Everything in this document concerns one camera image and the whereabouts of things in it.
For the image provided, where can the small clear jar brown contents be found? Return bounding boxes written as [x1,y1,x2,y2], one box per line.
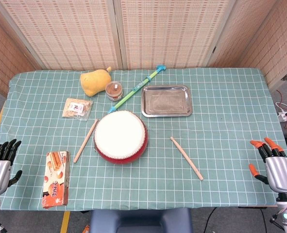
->
[105,82,124,102]

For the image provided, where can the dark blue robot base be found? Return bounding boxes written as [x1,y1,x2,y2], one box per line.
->
[89,208,194,233]

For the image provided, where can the orange biscuit box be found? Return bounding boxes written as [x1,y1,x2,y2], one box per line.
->
[41,150,70,209]

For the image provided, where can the bamboo folding screen panel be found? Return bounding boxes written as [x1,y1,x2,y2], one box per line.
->
[0,9,41,97]
[206,0,287,88]
[0,0,123,71]
[114,0,238,70]

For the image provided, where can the green blue toy water pump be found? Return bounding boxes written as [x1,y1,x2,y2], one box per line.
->
[107,65,167,114]

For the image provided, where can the black floor cable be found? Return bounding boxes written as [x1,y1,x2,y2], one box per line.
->
[203,207,218,233]

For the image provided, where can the red cable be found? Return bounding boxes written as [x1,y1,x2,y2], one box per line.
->
[276,89,286,105]

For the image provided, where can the wooden drumstick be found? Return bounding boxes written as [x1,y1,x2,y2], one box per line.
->
[170,136,204,181]
[73,118,99,164]

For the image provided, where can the clear snack bag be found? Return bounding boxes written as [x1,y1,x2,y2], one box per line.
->
[62,98,94,121]

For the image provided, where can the green checkered tablecloth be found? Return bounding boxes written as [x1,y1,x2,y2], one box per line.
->
[0,67,287,211]

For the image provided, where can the yellow plush toy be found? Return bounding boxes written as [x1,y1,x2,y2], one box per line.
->
[80,67,112,98]

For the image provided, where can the rectangular metal tray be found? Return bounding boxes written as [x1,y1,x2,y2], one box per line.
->
[141,84,194,118]

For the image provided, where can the red drum with white head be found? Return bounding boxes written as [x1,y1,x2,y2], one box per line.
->
[93,110,149,165]

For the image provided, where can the right silver orange-tipped robot hand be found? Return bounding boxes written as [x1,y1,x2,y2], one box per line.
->
[249,137,287,194]

